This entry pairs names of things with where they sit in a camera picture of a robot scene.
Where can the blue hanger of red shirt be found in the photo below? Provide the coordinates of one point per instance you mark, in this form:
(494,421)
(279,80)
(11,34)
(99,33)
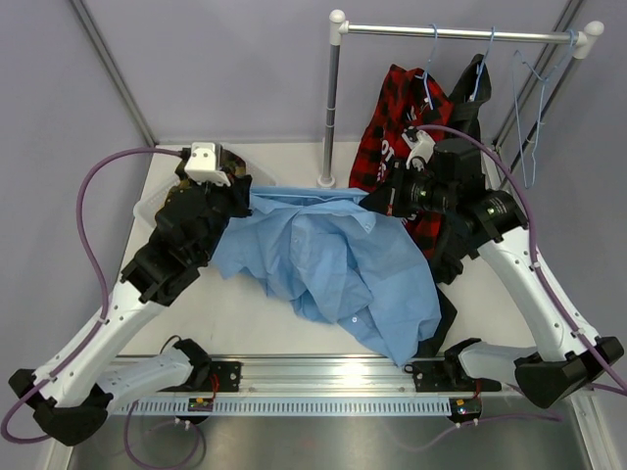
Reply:
(427,69)

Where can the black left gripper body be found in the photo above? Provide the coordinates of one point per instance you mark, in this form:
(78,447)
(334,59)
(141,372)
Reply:
(217,202)

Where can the metal clothes rack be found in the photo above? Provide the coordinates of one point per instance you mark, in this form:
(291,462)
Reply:
(339,26)

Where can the yellow plaid shirt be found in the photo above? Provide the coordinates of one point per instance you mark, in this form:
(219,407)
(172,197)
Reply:
(184,155)

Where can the white plastic basket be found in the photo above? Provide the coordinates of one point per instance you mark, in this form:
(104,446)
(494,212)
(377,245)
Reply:
(154,195)

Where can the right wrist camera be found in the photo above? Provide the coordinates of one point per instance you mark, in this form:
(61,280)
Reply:
(421,146)

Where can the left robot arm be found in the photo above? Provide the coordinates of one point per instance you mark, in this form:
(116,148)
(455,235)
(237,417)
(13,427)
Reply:
(73,394)

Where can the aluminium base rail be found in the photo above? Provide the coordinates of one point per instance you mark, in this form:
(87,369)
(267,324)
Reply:
(339,376)

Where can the blue hanger of grey shirt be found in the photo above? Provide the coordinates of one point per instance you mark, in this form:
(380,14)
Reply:
(482,65)

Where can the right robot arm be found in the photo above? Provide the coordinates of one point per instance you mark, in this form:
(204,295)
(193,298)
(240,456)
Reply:
(569,353)

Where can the white slotted cable duct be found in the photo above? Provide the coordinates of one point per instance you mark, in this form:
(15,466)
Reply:
(267,406)

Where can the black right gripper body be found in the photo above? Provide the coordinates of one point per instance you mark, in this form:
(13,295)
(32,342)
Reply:
(414,190)

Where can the light blue wire hanger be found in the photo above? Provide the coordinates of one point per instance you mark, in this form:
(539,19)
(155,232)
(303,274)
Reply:
(528,116)

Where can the red black plaid shirt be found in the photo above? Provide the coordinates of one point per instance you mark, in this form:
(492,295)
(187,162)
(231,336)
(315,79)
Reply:
(405,103)

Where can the light blue shirt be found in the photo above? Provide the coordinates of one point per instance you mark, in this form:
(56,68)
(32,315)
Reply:
(335,262)

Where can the dark grey striped shirt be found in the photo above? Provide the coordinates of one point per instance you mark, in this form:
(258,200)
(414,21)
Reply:
(434,233)

